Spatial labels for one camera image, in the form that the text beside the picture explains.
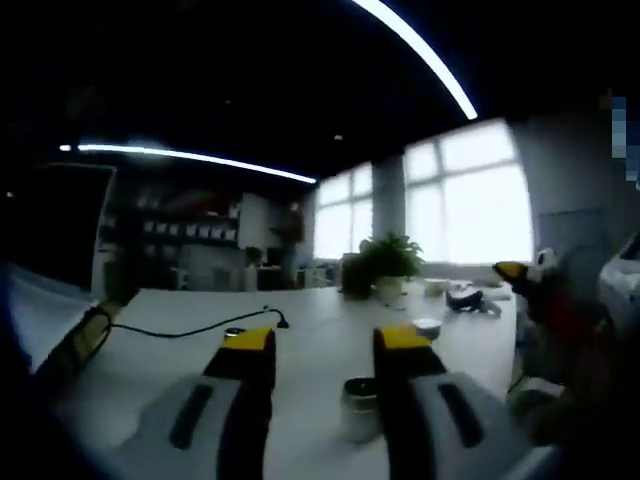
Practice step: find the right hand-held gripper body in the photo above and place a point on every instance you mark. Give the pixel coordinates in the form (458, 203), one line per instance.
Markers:
(542, 272)

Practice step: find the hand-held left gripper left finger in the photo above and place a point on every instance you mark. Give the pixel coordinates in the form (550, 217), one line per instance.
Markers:
(160, 430)

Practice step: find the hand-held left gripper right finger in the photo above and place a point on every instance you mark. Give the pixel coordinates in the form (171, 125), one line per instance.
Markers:
(495, 430)

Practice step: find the seasoning bottle brown powder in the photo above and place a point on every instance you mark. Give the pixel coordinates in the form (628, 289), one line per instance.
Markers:
(427, 329)

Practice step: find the seasoning bottle white powder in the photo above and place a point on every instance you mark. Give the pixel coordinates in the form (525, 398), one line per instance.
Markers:
(360, 412)

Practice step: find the person's right hand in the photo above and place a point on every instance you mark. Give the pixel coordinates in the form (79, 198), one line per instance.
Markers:
(565, 310)

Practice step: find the black and white headset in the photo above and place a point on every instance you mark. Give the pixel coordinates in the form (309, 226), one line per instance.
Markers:
(467, 301)

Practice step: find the white chest device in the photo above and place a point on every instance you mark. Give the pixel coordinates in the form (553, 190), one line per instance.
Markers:
(622, 280)

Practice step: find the person's patterned clothing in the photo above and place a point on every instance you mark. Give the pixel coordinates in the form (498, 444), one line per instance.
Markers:
(575, 410)

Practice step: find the large bright window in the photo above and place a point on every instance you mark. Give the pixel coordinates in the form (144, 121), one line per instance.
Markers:
(465, 200)
(345, 215)

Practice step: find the large green potted plant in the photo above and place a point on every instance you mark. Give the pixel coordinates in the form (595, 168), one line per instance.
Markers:
(390, 265)

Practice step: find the small green potted plant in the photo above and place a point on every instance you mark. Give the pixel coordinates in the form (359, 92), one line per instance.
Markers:
(252, 256)

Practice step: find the storage shelf with white boxes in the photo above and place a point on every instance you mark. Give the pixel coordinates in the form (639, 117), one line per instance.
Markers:
(190, 230)

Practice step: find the silver laptop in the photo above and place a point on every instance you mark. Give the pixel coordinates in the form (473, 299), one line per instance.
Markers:
(55, 225)

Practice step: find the curved ceiling light strip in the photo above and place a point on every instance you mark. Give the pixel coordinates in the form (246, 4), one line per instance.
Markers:
(425, 55)

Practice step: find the straight ceiling light strip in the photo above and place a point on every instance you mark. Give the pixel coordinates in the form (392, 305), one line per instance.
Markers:
(200, 159)

